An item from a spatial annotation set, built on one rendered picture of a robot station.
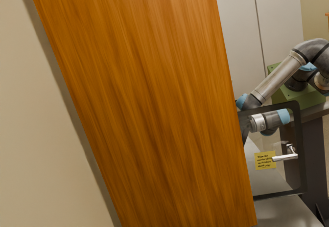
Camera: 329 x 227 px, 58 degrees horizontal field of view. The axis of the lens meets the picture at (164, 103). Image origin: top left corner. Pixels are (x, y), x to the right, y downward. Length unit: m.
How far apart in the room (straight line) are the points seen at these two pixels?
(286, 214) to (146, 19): 0.91
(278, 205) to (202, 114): 0.56
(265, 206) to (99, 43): 0.92
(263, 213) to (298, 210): 0.13
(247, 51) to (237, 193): 3.43
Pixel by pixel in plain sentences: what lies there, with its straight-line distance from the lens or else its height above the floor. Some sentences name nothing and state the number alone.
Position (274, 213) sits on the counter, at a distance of 1.32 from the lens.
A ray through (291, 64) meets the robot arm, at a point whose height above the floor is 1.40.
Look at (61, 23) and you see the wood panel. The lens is 0.90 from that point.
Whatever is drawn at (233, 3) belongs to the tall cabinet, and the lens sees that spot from 4.29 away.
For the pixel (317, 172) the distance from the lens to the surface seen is 2.34.
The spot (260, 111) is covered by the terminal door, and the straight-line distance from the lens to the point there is 1.10.
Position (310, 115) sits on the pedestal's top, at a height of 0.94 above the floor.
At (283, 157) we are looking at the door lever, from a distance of 1.15.
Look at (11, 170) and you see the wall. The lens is 0.61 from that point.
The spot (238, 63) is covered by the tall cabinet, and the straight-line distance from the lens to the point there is 4.42.
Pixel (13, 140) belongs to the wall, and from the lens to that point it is 0.64.
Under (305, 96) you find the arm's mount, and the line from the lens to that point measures 2.06.
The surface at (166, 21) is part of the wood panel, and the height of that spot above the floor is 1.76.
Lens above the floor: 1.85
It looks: 20 degrees down
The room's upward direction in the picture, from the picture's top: 15 degrees counter-clockwise
